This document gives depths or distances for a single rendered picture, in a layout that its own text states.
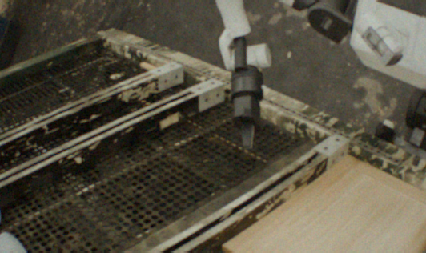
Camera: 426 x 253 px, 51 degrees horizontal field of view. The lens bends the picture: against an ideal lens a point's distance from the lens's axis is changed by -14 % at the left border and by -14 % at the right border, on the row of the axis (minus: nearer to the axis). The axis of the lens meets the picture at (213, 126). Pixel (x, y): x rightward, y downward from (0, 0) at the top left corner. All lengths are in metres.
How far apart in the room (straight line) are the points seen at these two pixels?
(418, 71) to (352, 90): 1.55
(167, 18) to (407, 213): 2.59
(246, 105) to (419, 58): 0.49
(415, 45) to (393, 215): 0.50
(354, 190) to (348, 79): 1.32
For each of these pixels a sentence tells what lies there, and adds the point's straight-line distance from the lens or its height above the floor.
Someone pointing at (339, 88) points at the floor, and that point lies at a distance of 2.71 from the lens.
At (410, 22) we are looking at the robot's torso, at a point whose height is 1.36.
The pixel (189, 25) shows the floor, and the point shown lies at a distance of 3.44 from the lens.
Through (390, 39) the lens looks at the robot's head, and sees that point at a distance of 1.08.
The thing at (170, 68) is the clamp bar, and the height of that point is 0.97.
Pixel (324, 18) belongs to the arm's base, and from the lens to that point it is 1.26.
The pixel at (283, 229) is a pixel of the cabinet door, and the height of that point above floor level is 1.21.
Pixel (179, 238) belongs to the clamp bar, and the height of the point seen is 1.43.
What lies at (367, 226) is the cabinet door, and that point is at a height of 1.09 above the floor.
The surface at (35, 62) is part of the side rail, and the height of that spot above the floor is 1.21.
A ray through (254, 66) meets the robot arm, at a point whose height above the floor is 1.27.
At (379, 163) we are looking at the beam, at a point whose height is 0.90.
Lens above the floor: 2.37
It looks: 52 degrees down
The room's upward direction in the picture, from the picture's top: 64 degrees counter-clockwise
